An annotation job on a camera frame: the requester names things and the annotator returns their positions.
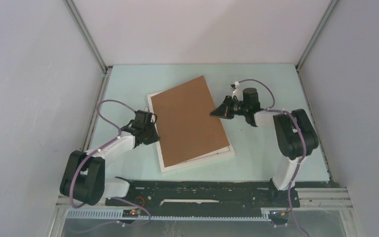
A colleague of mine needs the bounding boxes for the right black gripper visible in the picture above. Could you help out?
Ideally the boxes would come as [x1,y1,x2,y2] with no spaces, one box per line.
[211,96,249,119]

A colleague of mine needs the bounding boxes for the brown backing board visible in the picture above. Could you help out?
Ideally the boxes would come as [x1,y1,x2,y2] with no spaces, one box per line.
[151,75,230,168]

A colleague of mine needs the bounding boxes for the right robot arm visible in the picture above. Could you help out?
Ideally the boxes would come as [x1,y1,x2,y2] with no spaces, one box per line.
[210,87,319,206]

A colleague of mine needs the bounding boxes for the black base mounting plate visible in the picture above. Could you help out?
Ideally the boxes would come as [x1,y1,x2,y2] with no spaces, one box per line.
[105,179,301,217]

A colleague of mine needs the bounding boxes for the left corner aluminium profile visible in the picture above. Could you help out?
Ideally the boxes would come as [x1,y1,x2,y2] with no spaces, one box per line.
[62,0,109,73]

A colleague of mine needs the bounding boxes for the corner aluminium profile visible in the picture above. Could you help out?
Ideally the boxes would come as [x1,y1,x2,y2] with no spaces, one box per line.
[62,0,109,73]
[296,0,341,72]

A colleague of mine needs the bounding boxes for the right corner aluminium profile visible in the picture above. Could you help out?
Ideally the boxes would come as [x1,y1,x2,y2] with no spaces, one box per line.
[296,0,341,72]

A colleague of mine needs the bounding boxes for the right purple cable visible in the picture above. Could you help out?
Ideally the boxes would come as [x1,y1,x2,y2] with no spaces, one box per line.
[233,79,309,237]

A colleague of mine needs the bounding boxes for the purple cable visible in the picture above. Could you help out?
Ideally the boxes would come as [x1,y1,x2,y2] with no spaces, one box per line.
[69,99,152,235]
[233,79,309,237]

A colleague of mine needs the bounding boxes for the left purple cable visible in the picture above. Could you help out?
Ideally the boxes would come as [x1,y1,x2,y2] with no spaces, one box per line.
[69,99,152,235]

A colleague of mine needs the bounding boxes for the white toothed cable duct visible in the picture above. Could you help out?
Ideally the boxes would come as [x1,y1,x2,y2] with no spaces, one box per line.
[66,209,270,221]

